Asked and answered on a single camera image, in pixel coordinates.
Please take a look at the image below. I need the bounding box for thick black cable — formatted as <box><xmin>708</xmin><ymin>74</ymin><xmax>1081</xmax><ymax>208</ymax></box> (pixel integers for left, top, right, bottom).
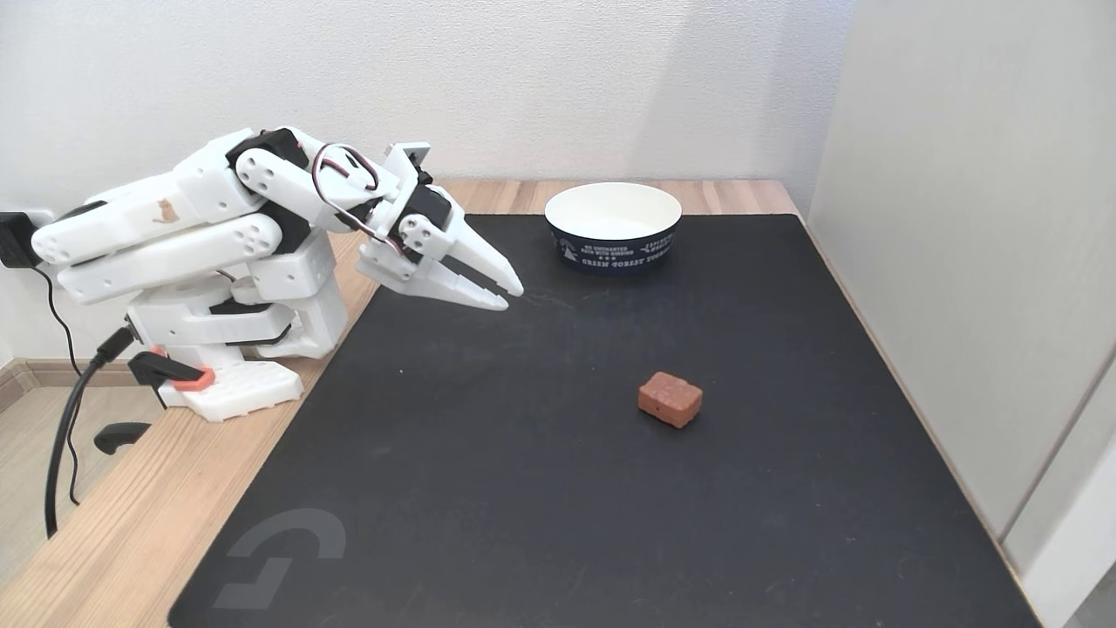
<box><xmin>44</xmin><ymin>326</ymin><xmax>137</xmax><ymax>538</ymax></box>

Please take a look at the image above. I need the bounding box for thin black adapter cable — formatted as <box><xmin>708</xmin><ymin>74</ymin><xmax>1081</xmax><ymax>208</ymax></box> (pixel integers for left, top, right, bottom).
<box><xmin>31</xmin><ymin>264</ymin><xmax>85</xmax><ymax>507</ymax></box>

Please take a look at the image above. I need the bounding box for red white black servo cable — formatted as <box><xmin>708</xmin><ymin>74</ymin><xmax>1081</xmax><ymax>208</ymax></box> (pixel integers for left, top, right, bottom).
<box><xmin>311</xmin><ymin>143</ymin><xmax>411</xmax><ymax>258</ymax></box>

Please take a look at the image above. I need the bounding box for brown block toy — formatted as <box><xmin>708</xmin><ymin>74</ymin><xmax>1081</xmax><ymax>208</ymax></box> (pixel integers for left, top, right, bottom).
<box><xmin>637</xmin><ymin>371</ymin><xmax>704</xmax><ymax>429</ymax></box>

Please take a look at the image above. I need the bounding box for white cabinet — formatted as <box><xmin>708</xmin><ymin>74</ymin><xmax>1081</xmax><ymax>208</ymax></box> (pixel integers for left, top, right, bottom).
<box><xmin>806</xmin><ymin>0</ymin><xmax>1116</xmax><ymax>628</ymax></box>

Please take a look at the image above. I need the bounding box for white navy paper bowl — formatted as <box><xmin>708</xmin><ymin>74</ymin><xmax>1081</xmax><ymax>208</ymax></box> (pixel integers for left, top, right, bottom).
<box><xmin>544</xmin><ymin>181</ymin><xmax>684</xmax><ymax>274</ymax></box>

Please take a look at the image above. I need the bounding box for black orange table clamp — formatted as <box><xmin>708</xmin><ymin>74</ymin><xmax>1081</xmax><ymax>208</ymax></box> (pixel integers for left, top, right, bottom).
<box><xmin>94</xmin><ymin>346</ymin><xmax>216</xmax><ymax>456</ymax></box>

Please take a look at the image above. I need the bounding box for black desk mat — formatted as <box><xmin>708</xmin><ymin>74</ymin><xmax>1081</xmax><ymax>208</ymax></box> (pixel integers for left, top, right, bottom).
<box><xmin>167</xmin><ymin>213</ymin><xmax>1043</xmax><ymax>628</ymax></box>

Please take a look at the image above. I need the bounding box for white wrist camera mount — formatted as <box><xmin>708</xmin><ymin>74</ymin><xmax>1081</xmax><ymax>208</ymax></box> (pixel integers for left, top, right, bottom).
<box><xmin>382</xmin><ymin>141</ymin><xmax>434</xmax><ymax>189</ymax></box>

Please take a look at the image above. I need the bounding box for black power adapter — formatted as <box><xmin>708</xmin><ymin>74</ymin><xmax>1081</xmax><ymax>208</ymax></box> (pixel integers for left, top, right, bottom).
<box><xmin>0</xmin><ymin>212</ymin><xmax>53</xmax><ymax>270</ymax></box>

